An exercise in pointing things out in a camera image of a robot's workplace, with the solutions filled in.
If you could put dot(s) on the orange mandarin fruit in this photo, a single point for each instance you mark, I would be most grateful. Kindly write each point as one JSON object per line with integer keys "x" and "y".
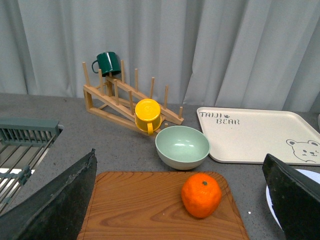
{"x": 201, "y": 195}

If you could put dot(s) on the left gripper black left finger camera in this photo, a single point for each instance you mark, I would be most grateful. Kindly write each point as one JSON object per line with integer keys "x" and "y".
{"x": 57, "y": 210}

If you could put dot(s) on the dark green mug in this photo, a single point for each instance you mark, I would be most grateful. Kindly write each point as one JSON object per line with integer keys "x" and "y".
{"x": 108, "y": 63}

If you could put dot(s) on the yellow mug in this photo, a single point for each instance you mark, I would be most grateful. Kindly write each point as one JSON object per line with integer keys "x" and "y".
{"x": 148, "y": 115}

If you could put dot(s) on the white ridged plate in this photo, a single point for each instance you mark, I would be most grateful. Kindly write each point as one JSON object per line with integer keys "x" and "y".
{"x": 310, "y": 174}

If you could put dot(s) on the beige bear tray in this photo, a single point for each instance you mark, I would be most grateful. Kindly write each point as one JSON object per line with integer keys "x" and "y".
{"x": 247, "y": 135}

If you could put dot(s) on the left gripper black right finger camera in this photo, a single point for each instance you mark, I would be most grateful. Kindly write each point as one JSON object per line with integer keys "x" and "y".
{"x": 295, "y": 198}

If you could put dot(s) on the wooden dish rack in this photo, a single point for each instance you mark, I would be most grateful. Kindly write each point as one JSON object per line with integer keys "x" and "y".
{"x": 113, "y": 100}

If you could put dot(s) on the light green bowl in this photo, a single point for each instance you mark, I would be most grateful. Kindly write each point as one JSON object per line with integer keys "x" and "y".
{"x": 182, "y": 147}

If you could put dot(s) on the wooden cutting board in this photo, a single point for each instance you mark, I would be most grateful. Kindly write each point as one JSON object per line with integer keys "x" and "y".
{"x": 144, "y": 205}

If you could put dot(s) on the grey curtain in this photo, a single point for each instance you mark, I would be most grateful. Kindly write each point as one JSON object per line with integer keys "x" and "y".
{"x": 254, "y": 54}

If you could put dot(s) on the grey-green dish drainer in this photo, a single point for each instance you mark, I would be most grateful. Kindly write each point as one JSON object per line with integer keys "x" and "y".
{"x": 23, "y": 144}

